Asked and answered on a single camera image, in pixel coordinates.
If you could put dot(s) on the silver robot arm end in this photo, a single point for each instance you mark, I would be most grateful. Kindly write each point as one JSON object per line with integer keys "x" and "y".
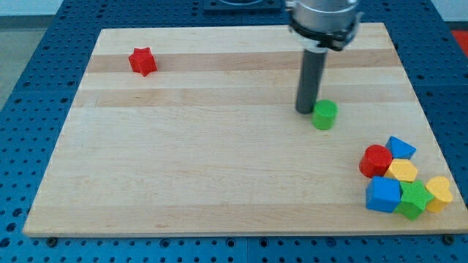
{"x": 322, "y": 25}

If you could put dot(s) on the wooden board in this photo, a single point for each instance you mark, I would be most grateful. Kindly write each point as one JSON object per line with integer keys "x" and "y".
{"x": 211, "y": 145}

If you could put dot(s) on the red star block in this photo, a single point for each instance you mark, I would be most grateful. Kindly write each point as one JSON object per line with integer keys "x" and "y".
{"x": 142, "y": 61}

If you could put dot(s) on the green star block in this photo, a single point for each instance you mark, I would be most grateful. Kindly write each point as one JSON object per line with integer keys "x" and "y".
{"x": 413, "y": 200}

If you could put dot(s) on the green cylinder block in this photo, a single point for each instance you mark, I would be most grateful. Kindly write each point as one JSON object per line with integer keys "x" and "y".
{"x": 324, "y": 114}

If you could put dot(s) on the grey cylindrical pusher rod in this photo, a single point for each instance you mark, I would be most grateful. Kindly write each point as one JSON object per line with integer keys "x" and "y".
{"x": 309, "y": 83}

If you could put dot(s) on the red cylinder block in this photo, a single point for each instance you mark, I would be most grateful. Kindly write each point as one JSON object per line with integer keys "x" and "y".
{"x": 375, "y": 161}

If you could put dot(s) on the blue cube block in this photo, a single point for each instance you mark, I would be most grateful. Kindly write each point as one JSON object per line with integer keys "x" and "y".
{"x": 383, "y": 194}

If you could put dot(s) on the blue triangle block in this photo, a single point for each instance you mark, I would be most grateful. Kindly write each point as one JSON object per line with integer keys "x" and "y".
{"x": 399, "y": 148}

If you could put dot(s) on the yellow hexagon block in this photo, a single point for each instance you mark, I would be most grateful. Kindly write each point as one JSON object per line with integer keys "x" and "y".
{"x": 402, "y": 169}

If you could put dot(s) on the yellow heart block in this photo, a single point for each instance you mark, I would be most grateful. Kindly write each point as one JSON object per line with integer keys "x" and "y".
{"x": 439, "y": 187}

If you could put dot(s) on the dark blue base plate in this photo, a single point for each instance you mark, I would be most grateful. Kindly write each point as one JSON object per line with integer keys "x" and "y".
{"x": 242, "y": 5}

